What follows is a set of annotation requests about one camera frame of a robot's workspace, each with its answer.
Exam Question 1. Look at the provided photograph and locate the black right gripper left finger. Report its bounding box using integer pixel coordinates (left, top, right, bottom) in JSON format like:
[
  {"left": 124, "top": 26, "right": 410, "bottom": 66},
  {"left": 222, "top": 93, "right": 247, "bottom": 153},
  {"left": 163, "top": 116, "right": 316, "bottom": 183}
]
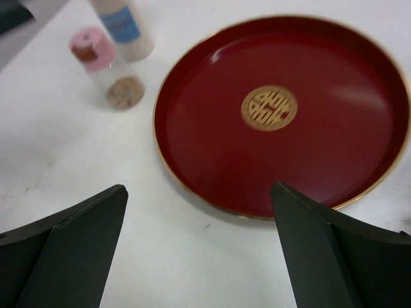
[{"left": 1, "top": 185, "right": 128, "bottom": 307}]

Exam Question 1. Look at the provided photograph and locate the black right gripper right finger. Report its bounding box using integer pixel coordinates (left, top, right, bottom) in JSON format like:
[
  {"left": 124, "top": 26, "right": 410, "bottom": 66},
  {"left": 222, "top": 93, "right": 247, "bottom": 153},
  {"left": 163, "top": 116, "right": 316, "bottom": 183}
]
[{"left": 270, "top": 182, "right": 410, "bottom": 307}]

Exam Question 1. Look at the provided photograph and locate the pink lid spice shaker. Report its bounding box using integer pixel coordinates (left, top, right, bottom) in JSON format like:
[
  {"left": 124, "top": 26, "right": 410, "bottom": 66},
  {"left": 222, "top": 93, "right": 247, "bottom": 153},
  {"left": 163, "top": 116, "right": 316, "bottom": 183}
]
[{"left": 69, "top": 27, "right": 145, "bottom": 110}]

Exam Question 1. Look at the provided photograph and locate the blue label silver lid jar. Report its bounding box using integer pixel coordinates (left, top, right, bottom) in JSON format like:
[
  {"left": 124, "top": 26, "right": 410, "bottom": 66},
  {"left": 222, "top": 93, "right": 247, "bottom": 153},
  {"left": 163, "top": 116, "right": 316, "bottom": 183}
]
[{"left": 89, "top": 0, "right": 155, "bottom": 62}]

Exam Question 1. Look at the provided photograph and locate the red round tray gold emblem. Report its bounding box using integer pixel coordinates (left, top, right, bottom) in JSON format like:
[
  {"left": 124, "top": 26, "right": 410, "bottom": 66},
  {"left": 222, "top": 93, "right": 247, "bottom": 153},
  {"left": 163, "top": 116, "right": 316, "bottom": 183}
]
[{"left": 153, "top": 15, "right": 410, "bottom": 219}]

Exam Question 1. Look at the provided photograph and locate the black left gripper housing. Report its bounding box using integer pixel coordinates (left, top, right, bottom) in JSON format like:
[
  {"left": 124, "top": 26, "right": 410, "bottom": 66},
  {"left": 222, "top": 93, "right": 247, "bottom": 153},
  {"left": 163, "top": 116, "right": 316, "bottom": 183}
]
[{"left": 0, "top": 0, "right": 35, "bottom": 36}]

